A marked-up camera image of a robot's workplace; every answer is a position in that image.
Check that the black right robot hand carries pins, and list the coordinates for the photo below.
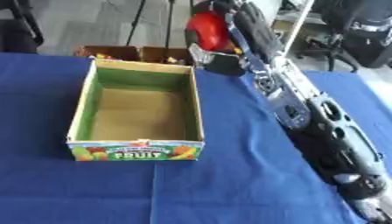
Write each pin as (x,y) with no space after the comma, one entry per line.
(258,32)

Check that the red toy fruit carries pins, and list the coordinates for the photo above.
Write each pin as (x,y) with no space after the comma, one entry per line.
(208,29)

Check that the brown cardboard box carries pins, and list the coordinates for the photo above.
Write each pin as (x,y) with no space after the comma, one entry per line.
(163,54)
(115,52)

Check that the cardboard box with green inside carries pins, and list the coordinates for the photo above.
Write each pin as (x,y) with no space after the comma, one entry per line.
(138,112)

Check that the white board edge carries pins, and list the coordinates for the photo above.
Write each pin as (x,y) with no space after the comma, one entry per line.
(298,24)

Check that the black tripod leg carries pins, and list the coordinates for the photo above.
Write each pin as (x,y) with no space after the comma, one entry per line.
(135,22)
(169,23)

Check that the black office chair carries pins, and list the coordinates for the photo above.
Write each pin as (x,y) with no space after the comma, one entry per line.
(365,32)

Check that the small toys in brown box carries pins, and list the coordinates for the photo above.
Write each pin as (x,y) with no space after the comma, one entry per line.
(174,60)
(102,55)

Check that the silver and black right robot arm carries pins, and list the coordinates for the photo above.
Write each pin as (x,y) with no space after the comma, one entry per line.
(316,122)

